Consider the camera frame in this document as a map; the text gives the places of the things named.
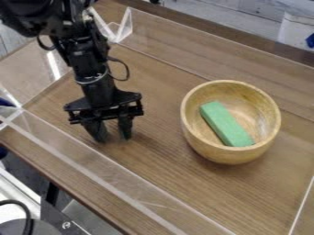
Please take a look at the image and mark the green rectangular block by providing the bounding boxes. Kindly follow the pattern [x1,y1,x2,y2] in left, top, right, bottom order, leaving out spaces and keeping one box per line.
[200,101,256,147]

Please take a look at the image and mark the clear acrylic corner bracket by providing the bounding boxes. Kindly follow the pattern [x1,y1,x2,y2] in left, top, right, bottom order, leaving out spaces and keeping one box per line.
[89,7,133,43]

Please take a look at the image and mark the black table leg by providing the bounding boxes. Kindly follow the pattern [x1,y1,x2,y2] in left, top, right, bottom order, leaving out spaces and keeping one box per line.
[46,183,61,207]

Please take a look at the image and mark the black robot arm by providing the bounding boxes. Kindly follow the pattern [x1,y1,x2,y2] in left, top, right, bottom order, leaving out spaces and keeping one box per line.
[0,0,144,142]

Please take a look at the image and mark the grey metal base plate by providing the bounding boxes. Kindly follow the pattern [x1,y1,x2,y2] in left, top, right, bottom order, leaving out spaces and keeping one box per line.
[41,198,125,235]

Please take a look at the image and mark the brown wooden bowl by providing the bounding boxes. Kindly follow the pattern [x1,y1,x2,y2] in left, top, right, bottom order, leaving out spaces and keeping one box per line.
[181,80,283,165]

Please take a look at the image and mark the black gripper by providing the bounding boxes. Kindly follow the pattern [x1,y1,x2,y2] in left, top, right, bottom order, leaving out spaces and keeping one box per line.
[65,75,144,142]

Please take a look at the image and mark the clear acrylic front wall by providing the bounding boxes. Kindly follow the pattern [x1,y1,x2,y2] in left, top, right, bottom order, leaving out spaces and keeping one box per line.
[0,88,237,235]

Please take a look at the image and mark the white cylindrical container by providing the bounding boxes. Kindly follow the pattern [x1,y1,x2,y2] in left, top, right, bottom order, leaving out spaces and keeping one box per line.
[277,12,314,52]

